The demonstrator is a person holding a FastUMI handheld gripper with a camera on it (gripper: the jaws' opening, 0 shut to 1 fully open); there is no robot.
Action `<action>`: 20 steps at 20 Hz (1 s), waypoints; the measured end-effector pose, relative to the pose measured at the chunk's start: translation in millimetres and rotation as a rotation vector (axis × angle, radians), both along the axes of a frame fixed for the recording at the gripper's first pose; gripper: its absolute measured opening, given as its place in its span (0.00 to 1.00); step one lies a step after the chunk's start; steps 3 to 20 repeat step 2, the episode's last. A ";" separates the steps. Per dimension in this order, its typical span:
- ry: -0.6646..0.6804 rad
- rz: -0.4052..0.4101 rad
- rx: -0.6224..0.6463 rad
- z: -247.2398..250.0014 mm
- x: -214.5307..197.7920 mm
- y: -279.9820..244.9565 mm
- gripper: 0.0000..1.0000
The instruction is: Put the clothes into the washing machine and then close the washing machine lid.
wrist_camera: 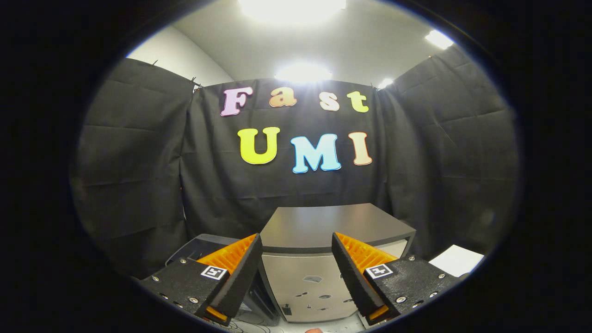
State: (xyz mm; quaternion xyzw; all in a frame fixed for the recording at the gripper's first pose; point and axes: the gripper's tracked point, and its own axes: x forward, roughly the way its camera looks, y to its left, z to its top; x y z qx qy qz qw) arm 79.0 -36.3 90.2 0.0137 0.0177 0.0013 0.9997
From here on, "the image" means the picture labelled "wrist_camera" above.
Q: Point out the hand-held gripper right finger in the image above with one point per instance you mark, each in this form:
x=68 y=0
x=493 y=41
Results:
x=354 y=277

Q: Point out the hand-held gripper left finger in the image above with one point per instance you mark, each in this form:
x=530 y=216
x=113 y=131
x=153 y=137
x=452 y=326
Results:
x=240 y=277

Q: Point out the grey washing machine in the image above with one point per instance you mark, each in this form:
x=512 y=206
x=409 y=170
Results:
x=268 y=300

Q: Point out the beige cabinet with dark top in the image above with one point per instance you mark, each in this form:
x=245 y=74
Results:
x=323 y=222

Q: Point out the black backdrop cloth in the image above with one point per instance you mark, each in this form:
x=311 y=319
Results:
x=138 y=157

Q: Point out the small ceiling light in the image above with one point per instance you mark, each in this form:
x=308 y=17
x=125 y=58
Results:
x=385 y=83

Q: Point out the ceiling light panel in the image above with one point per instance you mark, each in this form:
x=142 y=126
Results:
x=303 y=73
x=439 y=39

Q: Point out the large ceiling light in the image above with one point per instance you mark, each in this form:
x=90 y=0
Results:
x=291 y=9

